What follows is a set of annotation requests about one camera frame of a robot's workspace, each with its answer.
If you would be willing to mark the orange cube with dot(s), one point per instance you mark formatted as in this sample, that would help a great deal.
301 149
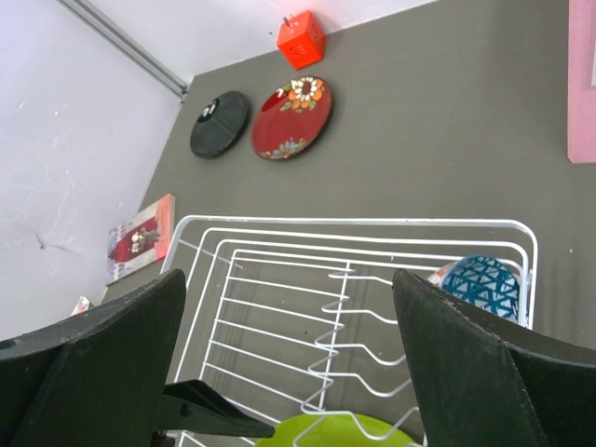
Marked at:
301 40

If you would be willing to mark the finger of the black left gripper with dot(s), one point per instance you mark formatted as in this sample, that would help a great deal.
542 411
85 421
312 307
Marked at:
196 407

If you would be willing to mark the red illustrated card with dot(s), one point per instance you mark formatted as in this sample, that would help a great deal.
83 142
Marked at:
140 241

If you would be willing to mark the green plate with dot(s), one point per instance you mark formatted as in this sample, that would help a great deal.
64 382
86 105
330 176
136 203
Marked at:
333 430

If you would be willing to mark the red floral plate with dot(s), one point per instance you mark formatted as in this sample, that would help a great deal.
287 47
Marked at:
292 118

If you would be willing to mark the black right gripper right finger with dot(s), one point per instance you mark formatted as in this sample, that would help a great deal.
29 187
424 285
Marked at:
480 380

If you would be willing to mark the white wire dish rack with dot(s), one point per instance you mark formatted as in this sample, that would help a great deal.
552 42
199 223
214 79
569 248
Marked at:
292 316

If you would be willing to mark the black glossy plate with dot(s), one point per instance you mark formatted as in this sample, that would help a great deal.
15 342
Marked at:
220 124

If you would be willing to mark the pink ring binder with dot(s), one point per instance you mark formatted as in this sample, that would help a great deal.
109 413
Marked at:
581 82

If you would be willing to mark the red blue patterned bowl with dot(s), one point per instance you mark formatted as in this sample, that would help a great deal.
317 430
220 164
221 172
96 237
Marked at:
482 281

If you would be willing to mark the floral patterned cloth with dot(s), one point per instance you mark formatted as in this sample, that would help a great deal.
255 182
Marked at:
82 305

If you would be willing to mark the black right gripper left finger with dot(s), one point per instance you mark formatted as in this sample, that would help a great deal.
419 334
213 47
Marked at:
96 378

